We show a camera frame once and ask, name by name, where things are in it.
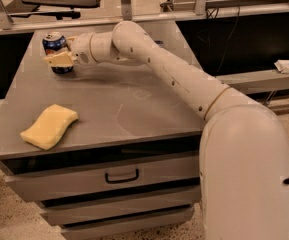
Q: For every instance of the dark blue snack packet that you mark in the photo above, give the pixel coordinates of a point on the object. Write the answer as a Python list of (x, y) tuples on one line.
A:
[(159, 43)]

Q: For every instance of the grey drawer cabinet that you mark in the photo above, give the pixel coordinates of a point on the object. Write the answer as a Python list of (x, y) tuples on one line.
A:
[(128, 119)]

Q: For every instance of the yellow sponge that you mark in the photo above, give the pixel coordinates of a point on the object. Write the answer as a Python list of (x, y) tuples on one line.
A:
[(49, 127)]

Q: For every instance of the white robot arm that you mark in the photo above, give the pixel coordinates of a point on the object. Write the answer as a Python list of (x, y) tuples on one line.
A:
[(244, 150)]

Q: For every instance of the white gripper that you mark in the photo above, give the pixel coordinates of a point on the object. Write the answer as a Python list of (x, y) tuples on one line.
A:
[(81, 48)]

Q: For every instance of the black office chair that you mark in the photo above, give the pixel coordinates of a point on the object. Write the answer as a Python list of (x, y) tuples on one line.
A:
[(57, 8)]

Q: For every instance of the black drawer handle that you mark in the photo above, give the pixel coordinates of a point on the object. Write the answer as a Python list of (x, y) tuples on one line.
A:
[(126, 177)]

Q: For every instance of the blue pepsi can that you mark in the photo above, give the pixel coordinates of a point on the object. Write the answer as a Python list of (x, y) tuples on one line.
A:
[(54, 42)]

